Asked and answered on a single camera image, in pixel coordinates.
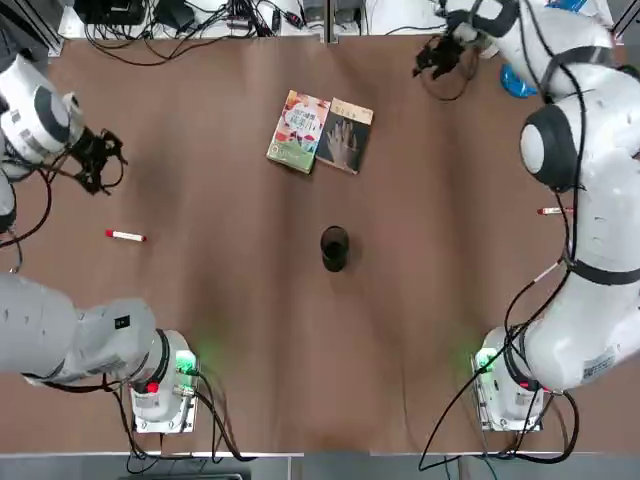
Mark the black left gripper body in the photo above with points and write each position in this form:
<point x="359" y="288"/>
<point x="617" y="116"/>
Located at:
<point x="90" y="150"/>

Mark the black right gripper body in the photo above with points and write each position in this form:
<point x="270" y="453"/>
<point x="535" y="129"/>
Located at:
<point x="447" y="47"/>

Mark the red capped whiteboard marker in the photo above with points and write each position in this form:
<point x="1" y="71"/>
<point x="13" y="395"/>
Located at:
<point x="127" y="236"/>
<point x="550" y="211"/>

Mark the dark book with hands cover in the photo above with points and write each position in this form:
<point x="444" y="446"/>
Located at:
<point x="345" y="137"/>

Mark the colourful green cover book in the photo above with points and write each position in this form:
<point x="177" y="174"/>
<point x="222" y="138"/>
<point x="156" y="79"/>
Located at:
<point x="297" y="132"/>

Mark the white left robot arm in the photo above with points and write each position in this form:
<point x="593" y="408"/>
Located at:
<point x="40" y="115"/>

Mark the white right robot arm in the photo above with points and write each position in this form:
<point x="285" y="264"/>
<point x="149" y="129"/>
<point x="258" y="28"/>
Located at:
<point x="600" y="150"/>

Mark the black mesh pen holder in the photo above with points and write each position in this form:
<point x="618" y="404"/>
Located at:
<point x="334" y="250"/>

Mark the blue desk lamp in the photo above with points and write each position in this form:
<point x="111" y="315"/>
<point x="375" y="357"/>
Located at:
<point x="517" y="82"/>

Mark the black flat box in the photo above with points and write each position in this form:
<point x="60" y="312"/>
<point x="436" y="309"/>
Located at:
<point x="110" y="12"/>

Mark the aluminium post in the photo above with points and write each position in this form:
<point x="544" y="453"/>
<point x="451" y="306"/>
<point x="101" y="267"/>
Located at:
<point x="330" y="22"/>

